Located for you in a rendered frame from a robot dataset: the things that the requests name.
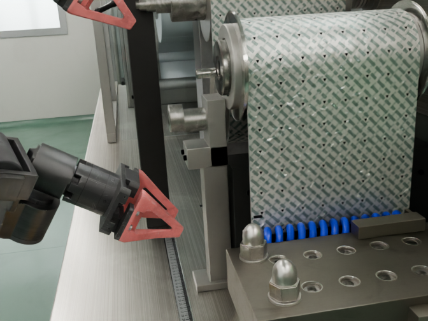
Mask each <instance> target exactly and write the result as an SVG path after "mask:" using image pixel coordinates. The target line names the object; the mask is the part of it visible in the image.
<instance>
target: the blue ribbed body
mask: <svg viewBox="0 0 428 321"><path fill-rule="evenodd" d="M396 214H401V212H400V211H399V210H394V211H393V212H392V215H396ZM387 215H391V214H390V213H389V212H387V211H384V212H383V213H382V216H387ZM372 217H380V214H378V213H373V214H372V215H371V218H372ZM362 218H370V217H369V215H367V214H363V215H362V216H361V218H360V219H362ZM357 219H359V218H358V217H357V216H356V215H353V216H352V217H351V218H350V223H349V221H348V219H347V218H346V217H341V218H340V221H339V225H338V221H337V220H336V219H335V218H332V219H330V220H329V227H328V226H327V222H326V221H325V220H320V221H319V222H318V228H317V226H316V224H315V223H314V221H309V222H308V229H306V228H305V226H304V224H303V223H302V222H299V223H298V224H297V230H296V231H294V227H293V225H292V224H287V225H286V232H283V229H282V227H281V226H280V225H277V226H276V227H275V234H272V232H271V228H270V227H265V228H264V239H265V240H266V241H267V243H276V242H281V241H290V240H295V239H304V238H314V237H319V236H328V235H333V234H343V233H348V232H351V220H357Z"/></svg>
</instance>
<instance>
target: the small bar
mask: <svg viewBox="0 0 428 321"><path fill-rule="evenodd" d="M424 230H425V218H424V217H423V216H421V215H420V214H419V213H417V212H411V213H402V214H396V215H387V216H381V217H372V218H362V219H357V220H351V233H352V234H353V235H354V236H355V237H356V238H357V239H366V238H375V237H380V236H390V235H395V234H404V233H409V232H418V231H424Z"/></svg>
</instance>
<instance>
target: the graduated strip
mask: <svg viewBox="0 0 428 321"><path fill-rule="evenodd" d="M164 244H165V247H166V254H167V258H168V264H169V271H170V275H171V281H172V285H173V292H174V295H175V302H176V309H177V312H178V319H179V321H195V320H194V316H193V312H192V307H191V304H190V299H189V294H188V291H187V286H186V283H185V277H184V274H183V269H182V264H181V261H180V256H179V253H178V248H177V244H176V240H175V238H164Z"/></svg>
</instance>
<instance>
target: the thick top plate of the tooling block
mask: <svg viewBox="0 0 428 321"><path fill-rule="evenodd" d="M267 253H268V256H269V257H268V259H267V260H266V261H265V262H262V263H259V264H248V263H246V262H243V261H241V260H240V258H239V254H240V247H238V248H229V249H226V259H227V284H228V290H229V293H230V295H231V298H232V301H233V303H234V306H235V309H236V311H237V314H238V317H239V319H240V321H408V310H409V307H410V306H416V305H421V304H428V222H426V223H425V230H424V231H418V232H409V233H404V234H395V235H390V236H380V237H375V238H366V239H357V238H356V237H355V236H354V235H353V234H352V233H351V232H348V233H343V234H333V235H328V236H319V237H314V238H304V239H295V240H290V241H281V242H276V243H267ZM280 259H288V260H290V261H291V262H293V264H294V265H295V267H296V270H297V277H298V278H299V279H300V293H301V294H302V299H301V302H300V303H299V304H297V305H295V306H289V307H281V306H277V305H274V304H273V303H271V302H270V301H269V299H268V292H269V282H270V280H271V277H272V270H273V266H274V264H275V263H276V262H277V261H278V260H280Z"/></svg>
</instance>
